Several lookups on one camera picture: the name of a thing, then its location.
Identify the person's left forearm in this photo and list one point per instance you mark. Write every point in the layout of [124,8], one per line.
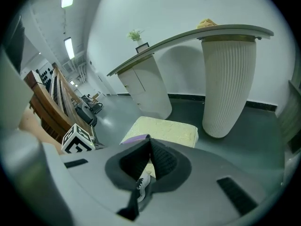
[35,128]

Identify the curved white pedestal table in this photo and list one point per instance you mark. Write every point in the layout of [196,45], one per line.
[225,83]

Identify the wooden slatted bench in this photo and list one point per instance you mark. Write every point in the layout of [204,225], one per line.
[53,107]

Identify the pale yellow cushioned seat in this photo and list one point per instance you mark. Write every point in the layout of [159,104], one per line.
[162,129]

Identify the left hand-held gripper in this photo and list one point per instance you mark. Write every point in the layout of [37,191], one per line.
[76,141]

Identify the green plant in white vase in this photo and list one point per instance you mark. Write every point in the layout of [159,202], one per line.
[136,36]

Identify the grey wooden cabinet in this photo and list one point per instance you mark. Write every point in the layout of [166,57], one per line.
[291,116]

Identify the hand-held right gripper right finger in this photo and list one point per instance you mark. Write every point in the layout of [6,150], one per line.
[163,160]

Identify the black picture frame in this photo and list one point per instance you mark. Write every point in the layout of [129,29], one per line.
[142,47]

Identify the yellow cloth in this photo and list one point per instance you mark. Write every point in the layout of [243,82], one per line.
[206,23]

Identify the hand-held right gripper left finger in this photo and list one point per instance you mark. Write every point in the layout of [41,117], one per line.
[135,160]

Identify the purple flat pad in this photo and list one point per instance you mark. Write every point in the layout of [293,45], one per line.
[136,139]

